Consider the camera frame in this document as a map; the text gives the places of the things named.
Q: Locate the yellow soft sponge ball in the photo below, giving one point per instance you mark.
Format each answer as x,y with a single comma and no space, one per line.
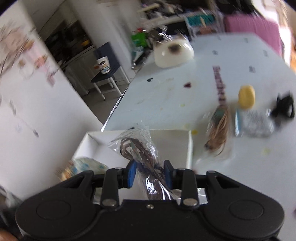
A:
246,97

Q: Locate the black fabric scrunchie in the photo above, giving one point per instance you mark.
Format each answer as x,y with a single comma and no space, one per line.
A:
284,110

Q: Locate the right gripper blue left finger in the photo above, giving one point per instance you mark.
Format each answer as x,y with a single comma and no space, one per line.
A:
115,179

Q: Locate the white cat-shaped ceramic dish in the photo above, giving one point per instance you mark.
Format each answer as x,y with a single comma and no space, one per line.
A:
171,53

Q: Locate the cartoon printed tote bag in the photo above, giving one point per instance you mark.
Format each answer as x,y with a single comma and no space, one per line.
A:
103,65

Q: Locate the silver foil packet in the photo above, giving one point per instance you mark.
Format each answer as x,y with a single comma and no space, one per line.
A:
254,123

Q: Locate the green plastic bag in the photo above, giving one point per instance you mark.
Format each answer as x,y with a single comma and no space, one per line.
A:
139,39

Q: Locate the white shallow cardboard box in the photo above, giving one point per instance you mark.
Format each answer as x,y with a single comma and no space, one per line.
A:
149,149

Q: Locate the dark blue folding chair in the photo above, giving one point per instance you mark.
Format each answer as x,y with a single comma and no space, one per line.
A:
107,50

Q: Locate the teal poizon sign box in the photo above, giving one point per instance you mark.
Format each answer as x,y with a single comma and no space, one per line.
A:
200,23

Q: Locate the pink upholstered chair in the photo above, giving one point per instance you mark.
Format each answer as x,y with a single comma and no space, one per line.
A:
267,30

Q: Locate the blue floral fabric pouch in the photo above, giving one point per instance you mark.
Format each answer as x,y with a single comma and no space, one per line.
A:
81,164

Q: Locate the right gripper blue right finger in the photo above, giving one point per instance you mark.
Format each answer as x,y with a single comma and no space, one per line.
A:
183,180

